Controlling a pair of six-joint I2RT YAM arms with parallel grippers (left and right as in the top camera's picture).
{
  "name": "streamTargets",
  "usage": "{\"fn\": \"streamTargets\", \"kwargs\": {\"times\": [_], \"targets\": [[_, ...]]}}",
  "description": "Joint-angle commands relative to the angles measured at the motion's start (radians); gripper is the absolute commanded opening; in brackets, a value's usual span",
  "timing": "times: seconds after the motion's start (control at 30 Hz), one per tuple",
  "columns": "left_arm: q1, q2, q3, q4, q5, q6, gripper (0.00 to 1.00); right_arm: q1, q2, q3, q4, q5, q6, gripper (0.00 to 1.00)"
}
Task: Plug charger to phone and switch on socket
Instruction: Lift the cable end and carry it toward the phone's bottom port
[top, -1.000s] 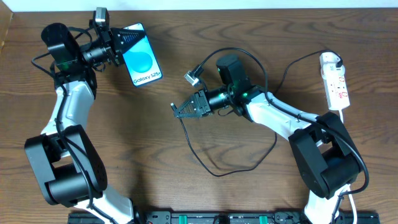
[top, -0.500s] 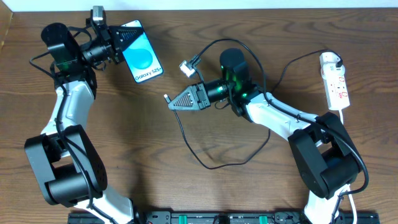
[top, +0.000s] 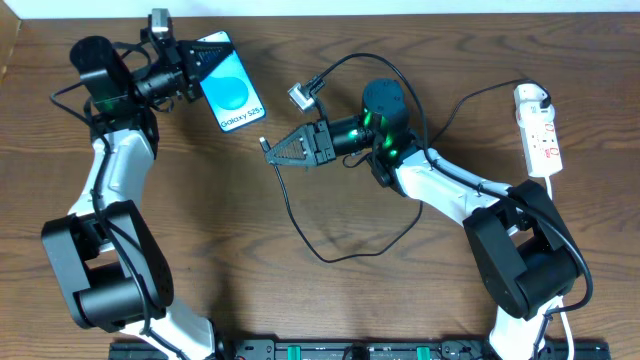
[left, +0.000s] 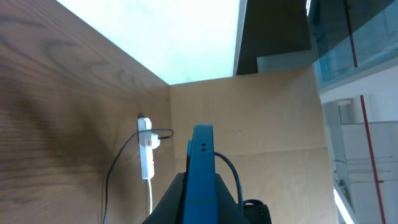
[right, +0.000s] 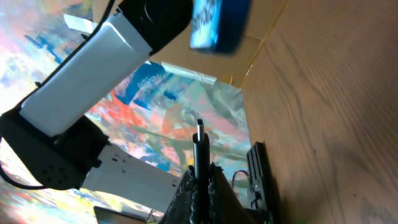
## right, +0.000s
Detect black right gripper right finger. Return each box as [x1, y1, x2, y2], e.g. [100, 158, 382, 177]
[208, 163, 256, 224]

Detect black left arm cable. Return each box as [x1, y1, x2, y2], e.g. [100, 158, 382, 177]
[0, 0, 116, 190]

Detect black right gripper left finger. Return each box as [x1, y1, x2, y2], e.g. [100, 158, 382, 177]
[158, 166, 196, 224]

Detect black charger cable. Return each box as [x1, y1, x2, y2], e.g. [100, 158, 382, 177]
[192, 118, 211, 224]

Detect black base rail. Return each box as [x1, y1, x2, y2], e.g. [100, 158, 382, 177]
[246, 142, 283, 224]

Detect colourful painted backdrop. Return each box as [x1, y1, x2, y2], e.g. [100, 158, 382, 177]
[1, 1, 250, 223]

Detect blue smartphone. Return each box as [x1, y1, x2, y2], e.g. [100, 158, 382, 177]
[190, 0, 251, 55]

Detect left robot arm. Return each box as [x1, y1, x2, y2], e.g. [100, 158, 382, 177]
[1, 0, 193, 212]

